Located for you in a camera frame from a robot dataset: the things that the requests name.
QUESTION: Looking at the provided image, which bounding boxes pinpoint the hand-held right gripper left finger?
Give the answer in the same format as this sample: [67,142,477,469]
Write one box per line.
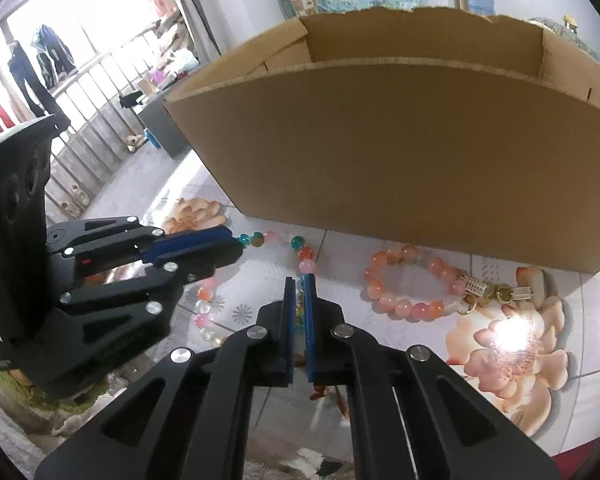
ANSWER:
[34,276,297,480]

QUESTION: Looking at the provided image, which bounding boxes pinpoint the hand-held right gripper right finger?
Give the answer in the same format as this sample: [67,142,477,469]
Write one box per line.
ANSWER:
[301,274,561,480]

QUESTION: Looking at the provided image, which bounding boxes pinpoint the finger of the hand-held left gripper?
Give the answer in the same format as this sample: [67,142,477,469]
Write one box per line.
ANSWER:
[45,216,243,282]
[57,257,217,346]

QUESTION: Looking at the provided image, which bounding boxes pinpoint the multicoloured bead bracelet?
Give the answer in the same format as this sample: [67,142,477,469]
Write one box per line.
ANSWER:
[195,231,317,346]

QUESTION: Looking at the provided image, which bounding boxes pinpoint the pink bead bracelet gold charm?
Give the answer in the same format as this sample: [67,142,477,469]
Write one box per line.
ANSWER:
[364,244,533,322]

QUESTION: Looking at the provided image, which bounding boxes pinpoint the cardboard box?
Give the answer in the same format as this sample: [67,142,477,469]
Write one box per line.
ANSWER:
[162,7,600,275]

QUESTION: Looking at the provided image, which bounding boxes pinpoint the floral tablecloth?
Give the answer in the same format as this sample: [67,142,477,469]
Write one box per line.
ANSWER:
[0,152,600,471]

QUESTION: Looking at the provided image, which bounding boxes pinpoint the white fleece garment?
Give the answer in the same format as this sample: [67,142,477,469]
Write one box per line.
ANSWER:
[245,452,353,480]

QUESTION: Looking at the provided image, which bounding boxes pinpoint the dark grey cabinet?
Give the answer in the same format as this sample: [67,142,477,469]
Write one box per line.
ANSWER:
[139,92,193,158]

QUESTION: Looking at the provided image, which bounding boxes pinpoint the metal window railing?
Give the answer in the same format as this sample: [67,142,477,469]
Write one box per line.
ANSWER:
[0,10,201,216]

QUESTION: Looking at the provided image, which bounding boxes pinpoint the dark hanging clothes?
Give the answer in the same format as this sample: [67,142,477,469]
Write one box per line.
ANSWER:
[7,25,76,118]

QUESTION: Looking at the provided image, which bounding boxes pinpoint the pile of folded cloths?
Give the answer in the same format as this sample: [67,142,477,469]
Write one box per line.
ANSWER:
[155,12,201,86]

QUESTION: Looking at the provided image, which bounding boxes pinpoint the grey curtain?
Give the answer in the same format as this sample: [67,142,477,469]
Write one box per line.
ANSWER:
[167,0,222,61]

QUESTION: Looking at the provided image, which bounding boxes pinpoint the grey knit blanket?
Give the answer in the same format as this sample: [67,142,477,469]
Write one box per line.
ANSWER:
[527,17,600,61]

